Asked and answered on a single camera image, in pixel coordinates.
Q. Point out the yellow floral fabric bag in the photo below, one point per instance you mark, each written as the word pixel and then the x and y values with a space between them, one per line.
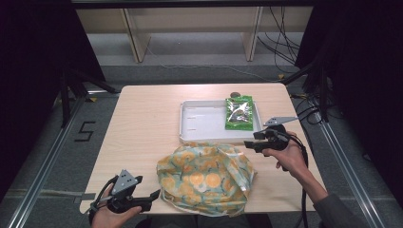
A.
pixel 206 180

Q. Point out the person's right hand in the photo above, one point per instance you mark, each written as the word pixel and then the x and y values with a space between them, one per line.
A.
pixel 293 156

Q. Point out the white plastic tray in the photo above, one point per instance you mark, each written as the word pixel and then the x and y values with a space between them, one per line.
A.
pixel 206 122

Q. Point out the person's legs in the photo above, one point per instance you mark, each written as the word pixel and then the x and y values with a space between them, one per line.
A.
pixel 202 222

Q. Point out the light wooden desk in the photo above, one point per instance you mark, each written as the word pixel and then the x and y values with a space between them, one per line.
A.
pixel 190 19

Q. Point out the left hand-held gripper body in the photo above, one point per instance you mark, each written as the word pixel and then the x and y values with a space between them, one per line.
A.
pixel 124 183

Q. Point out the person's left hand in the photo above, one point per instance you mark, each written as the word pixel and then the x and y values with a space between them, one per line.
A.
pixel 107 220

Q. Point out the black curtain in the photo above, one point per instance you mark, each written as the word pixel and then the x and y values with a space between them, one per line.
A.
pixel 34 63
pixel 364 63

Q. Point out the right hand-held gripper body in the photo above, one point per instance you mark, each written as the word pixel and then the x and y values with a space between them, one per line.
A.
pixel 278 139

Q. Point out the aluminium floor rail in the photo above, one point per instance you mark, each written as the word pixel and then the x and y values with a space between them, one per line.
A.
pixel 44 164
pixel 351 177

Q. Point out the green snack packet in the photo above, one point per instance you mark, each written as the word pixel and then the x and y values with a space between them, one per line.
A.
pixel 239 112

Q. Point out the black metal stand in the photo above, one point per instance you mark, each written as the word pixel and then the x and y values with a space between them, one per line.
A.
pixel 65 101
pixel 323 95

